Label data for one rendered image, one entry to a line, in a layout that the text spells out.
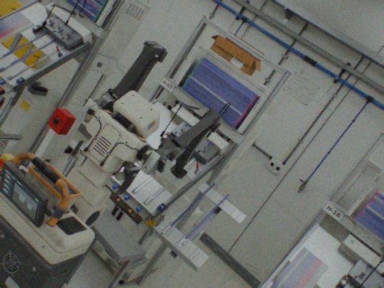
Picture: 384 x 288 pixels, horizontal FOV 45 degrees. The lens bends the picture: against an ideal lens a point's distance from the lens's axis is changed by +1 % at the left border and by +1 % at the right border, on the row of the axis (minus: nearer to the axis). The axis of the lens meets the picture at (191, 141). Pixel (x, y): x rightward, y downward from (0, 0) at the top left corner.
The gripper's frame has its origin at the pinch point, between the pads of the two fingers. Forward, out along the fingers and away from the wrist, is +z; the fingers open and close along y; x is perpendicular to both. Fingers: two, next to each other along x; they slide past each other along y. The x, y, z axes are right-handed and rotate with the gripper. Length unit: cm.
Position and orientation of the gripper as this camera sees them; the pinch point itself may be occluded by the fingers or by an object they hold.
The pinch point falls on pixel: (177, 177)
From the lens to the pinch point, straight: 304.4
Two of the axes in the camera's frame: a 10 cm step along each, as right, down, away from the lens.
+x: -6.8, 5.8, -4.5
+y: -7.3, -6.0, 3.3
